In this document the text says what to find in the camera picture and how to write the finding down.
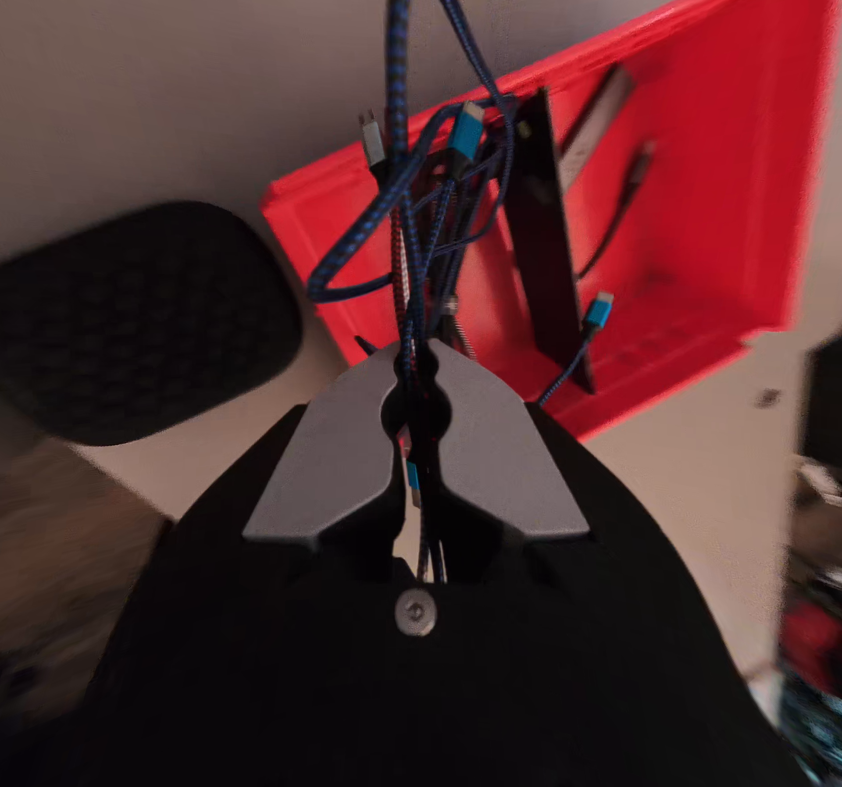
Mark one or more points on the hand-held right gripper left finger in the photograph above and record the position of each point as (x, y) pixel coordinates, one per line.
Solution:
(316, 458)

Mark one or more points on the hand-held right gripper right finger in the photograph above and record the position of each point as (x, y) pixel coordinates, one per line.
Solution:
(513, 458)

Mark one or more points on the slim grey usb hub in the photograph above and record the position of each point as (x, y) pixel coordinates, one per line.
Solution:
(641, 165)

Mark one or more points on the red plastic bin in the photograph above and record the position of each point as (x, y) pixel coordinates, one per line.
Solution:
(723, 142)

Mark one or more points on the black flat strip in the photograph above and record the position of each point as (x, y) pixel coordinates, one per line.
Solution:
(546, 241)

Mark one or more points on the black mesh pad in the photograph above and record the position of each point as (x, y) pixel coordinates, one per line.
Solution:
(131, 320)

